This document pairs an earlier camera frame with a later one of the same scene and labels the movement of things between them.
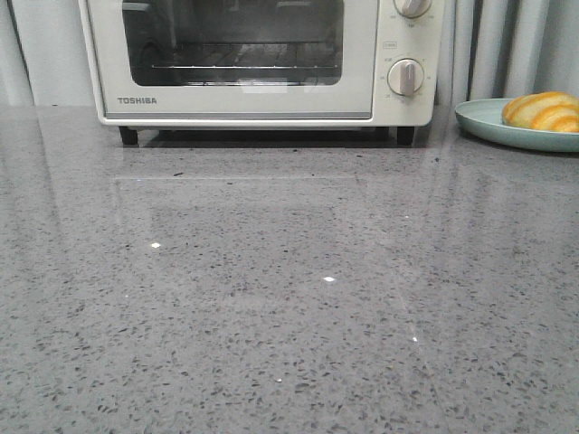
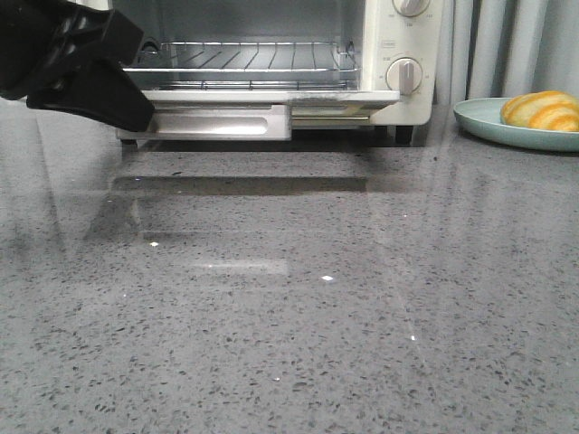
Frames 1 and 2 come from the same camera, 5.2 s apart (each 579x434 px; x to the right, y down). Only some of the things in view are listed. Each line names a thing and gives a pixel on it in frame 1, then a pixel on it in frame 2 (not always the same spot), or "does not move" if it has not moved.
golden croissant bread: [551, 110] does not move
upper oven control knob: [412, 8] does not move
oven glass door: [235, 60] -> [252, 115]
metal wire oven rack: [270, 55] does not move
